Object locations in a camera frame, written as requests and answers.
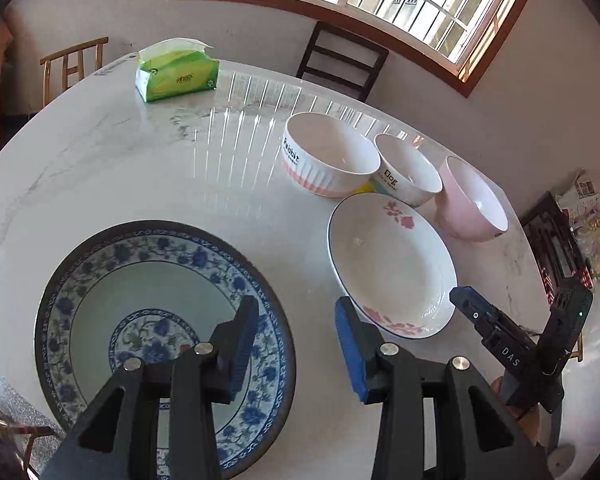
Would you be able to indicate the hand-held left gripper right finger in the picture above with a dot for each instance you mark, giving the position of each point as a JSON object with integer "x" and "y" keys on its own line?
{"x": 350, "y": 355}

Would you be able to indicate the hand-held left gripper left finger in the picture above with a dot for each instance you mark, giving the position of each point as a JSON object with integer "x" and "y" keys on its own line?
{"x": 245, "y": 340}

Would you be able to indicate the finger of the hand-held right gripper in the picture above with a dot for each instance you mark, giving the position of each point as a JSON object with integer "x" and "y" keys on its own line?
{"x": 485, "y": 322}

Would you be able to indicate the white plate with pink flowers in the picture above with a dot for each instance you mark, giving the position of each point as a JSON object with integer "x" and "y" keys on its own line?
{"x": 385, "y": 260}

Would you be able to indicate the pink bowl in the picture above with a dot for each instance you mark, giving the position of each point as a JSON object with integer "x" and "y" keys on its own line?
{"x": 460, "y": 210}

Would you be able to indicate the blue floral plate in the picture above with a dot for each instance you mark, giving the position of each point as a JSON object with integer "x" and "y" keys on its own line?
{"x": 130, "y": 280}

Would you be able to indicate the small white bowl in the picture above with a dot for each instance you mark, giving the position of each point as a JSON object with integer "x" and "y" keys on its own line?
{"x": 405, "y": 165}

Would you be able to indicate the large white ribbed bowl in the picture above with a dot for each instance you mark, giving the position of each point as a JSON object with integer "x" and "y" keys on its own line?
{"x": 330, "y": 150}

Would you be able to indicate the person's right hand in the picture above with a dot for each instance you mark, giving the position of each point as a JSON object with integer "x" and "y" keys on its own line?
{"x": 525, "y": 422}

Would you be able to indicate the dark wooden side table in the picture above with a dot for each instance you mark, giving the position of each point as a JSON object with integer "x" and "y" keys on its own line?
{"x": 550, "y": 240}

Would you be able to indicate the printed paper box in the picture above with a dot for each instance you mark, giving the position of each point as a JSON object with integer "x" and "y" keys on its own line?
{"x": 580, "y": 190}

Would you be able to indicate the brown wooden chair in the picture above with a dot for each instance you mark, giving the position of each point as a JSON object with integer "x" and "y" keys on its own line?
{"x": 30, "y": 431}

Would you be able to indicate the green tissue pack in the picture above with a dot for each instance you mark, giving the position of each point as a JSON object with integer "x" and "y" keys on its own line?
{"x": 180, "y": 80}

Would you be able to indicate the dark wooden chair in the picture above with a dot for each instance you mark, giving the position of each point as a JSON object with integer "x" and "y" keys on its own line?
{"x": 340, "y": 75}

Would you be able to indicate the light wooden chair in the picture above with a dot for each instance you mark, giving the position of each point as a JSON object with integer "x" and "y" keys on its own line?
{"x": 72, "y": 52}

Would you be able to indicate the window with brown frame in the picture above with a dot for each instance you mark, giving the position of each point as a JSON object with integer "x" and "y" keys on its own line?
{"x": 330, "y": 9}

